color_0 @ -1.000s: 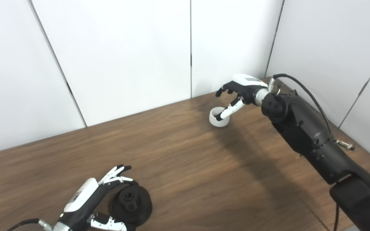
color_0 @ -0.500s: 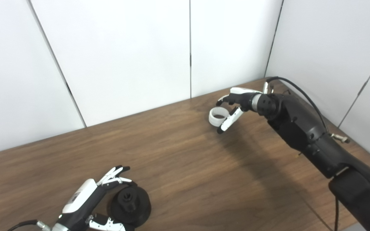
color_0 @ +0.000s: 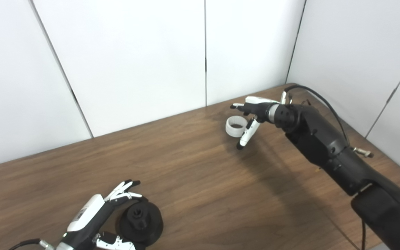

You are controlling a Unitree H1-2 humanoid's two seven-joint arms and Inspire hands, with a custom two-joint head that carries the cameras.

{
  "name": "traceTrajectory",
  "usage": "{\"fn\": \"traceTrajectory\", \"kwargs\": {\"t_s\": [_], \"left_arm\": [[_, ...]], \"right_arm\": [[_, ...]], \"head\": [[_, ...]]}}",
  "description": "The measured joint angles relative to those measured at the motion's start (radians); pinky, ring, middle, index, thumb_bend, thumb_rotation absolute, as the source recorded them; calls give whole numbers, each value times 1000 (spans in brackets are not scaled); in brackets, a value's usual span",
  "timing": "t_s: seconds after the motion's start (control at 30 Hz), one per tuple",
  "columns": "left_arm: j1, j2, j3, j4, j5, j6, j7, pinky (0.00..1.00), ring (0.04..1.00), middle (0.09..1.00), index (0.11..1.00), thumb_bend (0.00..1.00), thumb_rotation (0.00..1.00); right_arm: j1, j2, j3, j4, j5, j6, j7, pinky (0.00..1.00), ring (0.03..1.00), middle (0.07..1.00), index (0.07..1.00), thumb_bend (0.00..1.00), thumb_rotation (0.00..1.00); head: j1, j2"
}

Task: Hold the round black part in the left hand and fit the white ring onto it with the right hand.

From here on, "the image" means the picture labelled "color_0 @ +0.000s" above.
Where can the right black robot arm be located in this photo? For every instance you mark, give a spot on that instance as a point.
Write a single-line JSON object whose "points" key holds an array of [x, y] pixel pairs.
{"points": [[325, 142]]}

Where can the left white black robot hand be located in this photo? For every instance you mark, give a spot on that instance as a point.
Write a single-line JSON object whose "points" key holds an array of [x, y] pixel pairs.
{"points": [[87, 215]]}

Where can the round black plastic part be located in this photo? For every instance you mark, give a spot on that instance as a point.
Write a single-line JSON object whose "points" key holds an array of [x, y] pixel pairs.
{"points": [[148, 225]]}

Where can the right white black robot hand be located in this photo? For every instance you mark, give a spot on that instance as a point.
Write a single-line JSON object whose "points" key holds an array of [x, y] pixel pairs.
{"points": [[257, 107]]}

